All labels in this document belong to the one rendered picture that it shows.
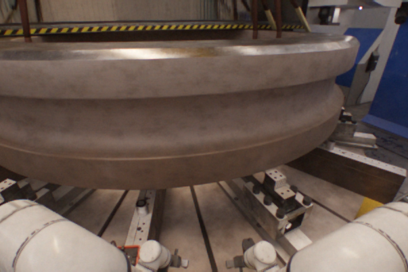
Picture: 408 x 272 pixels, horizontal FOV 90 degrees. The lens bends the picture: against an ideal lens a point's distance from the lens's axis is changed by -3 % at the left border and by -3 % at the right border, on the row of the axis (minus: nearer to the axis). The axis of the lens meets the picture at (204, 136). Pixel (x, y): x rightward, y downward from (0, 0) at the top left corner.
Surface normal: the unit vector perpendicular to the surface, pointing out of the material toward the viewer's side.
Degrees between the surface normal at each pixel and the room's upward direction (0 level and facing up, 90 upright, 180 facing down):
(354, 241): 17
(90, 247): 42
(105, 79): 90
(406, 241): 26
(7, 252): 48
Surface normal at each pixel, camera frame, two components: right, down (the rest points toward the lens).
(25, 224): -0.05, -0.84
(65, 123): -0.16, 0.46
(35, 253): -0.15, -0.54
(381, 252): 0.06, -0.70
